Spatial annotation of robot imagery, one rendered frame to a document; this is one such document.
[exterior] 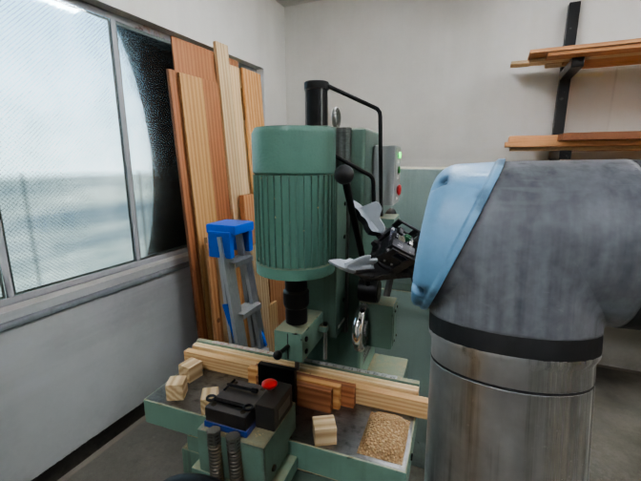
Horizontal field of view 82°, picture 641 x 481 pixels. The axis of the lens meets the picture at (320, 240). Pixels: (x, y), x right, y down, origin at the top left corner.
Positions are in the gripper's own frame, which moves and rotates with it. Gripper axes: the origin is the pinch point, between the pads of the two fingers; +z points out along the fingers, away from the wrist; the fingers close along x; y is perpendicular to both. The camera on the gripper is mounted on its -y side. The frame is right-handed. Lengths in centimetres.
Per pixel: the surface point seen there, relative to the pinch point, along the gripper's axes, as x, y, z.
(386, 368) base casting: 2, -47, -45
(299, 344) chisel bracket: 14.8, -23.3, -7.4
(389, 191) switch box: -29.8, -12.2, -15.3
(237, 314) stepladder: -18, -114, -4
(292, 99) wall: -230, -160, 22
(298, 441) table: 32.7, -23.5, -13.3
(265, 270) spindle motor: 6.3, -15.4, 6.9
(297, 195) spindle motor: -4.2, -1.8, 9.0
